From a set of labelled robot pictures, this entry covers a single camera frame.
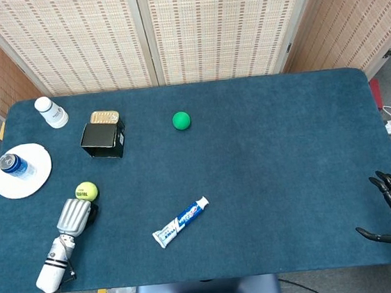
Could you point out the dark metal screen hinge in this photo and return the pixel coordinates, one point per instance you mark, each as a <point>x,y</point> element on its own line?
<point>289,47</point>
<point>389,53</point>

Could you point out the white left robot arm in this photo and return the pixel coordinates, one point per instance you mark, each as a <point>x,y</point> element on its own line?
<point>52,266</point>

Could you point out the white round plate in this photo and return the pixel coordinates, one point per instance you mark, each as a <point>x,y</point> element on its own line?
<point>28,186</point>

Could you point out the gold metal tin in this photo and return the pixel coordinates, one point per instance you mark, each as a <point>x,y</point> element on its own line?
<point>104,116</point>

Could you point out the blue tablecloth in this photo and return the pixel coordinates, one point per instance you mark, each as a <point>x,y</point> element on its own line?
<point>253,168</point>

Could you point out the red object on floor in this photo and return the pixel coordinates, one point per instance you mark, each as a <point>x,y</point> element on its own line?
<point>376,94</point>

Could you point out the green ball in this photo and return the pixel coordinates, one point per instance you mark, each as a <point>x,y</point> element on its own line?
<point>181,121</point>

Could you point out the black open cardboard box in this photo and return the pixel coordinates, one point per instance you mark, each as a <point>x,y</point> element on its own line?
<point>98,135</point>

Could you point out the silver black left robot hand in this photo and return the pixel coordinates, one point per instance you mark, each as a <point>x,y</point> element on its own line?
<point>73,217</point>

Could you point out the white plastic bottle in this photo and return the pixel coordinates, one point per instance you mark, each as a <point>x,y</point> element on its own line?
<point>52,112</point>

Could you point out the pale woven screen panel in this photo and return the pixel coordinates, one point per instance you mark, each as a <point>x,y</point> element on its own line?
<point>225,28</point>
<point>73,44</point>

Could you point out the yellow tennis ball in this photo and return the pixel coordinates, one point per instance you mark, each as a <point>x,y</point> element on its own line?
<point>87,191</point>

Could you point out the blue white toothpaste tube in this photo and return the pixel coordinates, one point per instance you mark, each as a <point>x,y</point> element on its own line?
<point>179,223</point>

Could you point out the blue drink can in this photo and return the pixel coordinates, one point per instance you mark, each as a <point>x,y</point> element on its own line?
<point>14,166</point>

